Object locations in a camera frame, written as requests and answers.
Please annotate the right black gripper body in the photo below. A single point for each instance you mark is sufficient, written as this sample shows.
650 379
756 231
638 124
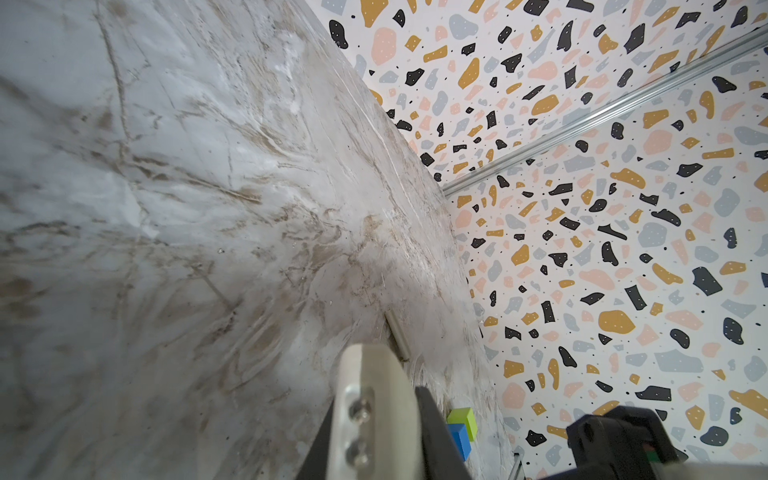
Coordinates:
624 443

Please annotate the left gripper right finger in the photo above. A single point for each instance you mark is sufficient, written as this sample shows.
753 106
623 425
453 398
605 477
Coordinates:
441 455

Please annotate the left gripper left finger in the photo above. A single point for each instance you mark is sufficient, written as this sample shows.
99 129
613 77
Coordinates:
314 466

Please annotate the white remote control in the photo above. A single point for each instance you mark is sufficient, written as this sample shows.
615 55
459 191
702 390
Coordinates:
375 427

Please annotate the beige battery cover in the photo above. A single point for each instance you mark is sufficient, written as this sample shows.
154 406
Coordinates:
398 334

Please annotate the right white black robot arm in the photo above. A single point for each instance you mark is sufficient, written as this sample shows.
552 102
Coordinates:
688 470

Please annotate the blue cube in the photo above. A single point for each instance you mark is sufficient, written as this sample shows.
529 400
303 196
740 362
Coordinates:
460 435

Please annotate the green cube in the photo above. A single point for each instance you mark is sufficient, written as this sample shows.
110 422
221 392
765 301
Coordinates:
465 416

